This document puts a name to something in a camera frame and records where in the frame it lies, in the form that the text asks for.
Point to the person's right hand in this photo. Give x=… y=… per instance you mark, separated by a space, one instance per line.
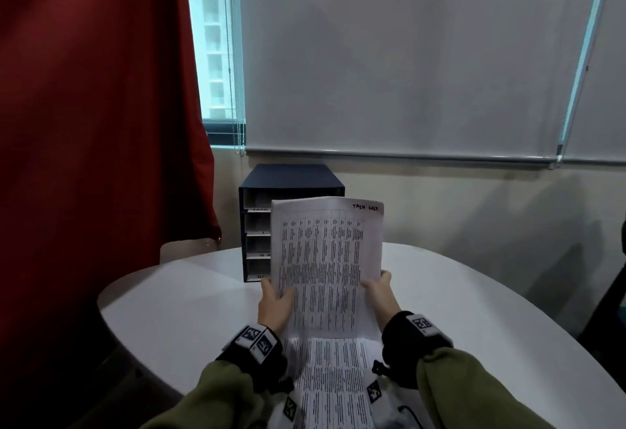
x=384 y=301

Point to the dark blue paper tray organizer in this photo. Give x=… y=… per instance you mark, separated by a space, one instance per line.
x=293 y=179

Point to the black wrist band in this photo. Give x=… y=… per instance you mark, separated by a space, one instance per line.
x=264 y=370
x=401 y=355

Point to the black left wrist band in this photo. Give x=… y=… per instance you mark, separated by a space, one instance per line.
x=264 y=370

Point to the beige chair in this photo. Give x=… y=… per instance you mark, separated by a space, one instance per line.
x=186 y=250

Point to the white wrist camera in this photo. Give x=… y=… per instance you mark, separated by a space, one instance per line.
x=386 y=404
x=288 y=409

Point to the person's left forearm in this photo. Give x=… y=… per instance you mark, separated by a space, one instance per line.
x=210 y=399

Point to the black right wrist band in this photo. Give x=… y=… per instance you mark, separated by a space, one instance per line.
x=401 y=355

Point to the red curtain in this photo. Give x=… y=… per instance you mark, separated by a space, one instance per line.
x=73 y=125

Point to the narrow white roller blind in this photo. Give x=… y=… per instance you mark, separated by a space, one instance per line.
x=601 y=76

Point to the window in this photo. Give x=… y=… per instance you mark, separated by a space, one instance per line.
x=215 y=37

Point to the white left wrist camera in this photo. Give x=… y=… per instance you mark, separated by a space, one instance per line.
x=288 y=409

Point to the wide white roller blind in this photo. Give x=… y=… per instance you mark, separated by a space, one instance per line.
x=415 y=52

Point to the pile of printed papers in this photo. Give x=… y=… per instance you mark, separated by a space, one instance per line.
x=332 y=384

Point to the person's right forearm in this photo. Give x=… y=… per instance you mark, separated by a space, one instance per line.
x=479 y=394

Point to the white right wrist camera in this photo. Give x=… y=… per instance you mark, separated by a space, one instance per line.
x=386 y=404

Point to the dark chair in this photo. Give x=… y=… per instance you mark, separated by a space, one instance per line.
x=606 y=306

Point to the person's left hand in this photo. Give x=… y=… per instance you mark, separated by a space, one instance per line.
x=274 y=311

